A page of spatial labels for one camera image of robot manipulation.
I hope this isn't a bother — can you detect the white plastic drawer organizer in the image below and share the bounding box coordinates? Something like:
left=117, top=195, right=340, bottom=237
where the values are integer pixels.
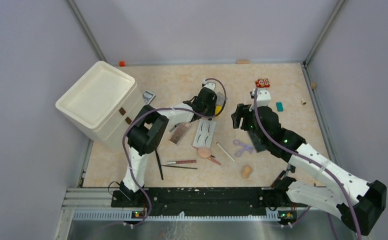
left=55, top=61, right=145, bottom=153

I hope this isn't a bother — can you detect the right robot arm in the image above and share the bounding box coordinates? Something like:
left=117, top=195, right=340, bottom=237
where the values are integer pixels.
left=231, top=103, right=387, bottom=236

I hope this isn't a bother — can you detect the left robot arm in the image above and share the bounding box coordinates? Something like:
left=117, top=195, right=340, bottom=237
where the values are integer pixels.
left=119, top=83, right=217, bottom=207

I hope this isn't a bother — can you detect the beige makeup sponge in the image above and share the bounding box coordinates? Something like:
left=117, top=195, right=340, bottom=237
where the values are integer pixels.
left=241, top=165, right=253, bottom=179

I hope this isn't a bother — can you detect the black makeup brush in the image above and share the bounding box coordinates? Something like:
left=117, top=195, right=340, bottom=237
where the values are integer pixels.
left=155, top=150, right=164, bottom=181

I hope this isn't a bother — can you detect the yellow rectangular toy block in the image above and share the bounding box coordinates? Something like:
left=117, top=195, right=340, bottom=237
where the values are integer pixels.
left=215, top=105, right=222, bottom=116

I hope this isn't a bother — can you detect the dark green building baseplate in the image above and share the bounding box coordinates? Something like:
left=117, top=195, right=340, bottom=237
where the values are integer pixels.
left=247, top=130, right=267, bottom=153

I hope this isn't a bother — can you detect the white false eyelash card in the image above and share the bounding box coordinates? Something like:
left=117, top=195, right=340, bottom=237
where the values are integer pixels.
left=192, top=119, right=217, bottom=148

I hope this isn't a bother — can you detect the teal toy block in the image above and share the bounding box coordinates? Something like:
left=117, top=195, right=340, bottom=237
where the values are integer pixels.
left=276, top=102, right=284, bottom=112

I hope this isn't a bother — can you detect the brown eyeshadow palette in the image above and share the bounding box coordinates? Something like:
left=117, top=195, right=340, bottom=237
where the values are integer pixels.
left=169, top=122, right=191, bottom=145

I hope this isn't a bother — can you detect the white cosmetic pencil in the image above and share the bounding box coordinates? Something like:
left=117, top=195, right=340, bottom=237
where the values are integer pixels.
left=215, top=141, right=235, bottom=162

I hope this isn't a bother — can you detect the peach powder puff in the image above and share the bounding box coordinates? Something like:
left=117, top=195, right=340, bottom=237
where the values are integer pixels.
left=197, top=147, right=212, bottom=159

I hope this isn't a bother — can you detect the blue playing card deck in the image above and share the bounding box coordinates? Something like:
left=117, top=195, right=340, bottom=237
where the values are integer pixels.
left=142, top=90, right=156, bottom=105

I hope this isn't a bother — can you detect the silver red lip pencil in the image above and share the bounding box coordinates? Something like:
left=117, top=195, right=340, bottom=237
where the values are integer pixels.
left=166, top=159, right=197, bottom=165

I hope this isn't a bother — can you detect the thin black pencil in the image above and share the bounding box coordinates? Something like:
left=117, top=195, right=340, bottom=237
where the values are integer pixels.
left=161, top=165, right=198, bottom=170

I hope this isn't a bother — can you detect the wooden block at wall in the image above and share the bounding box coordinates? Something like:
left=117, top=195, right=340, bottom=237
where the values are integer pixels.
left=236, top=59, right=251, bottom=65

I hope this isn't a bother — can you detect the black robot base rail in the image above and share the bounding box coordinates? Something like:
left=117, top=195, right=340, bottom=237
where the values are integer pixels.
left=111, top=187, right=297, bottom=217

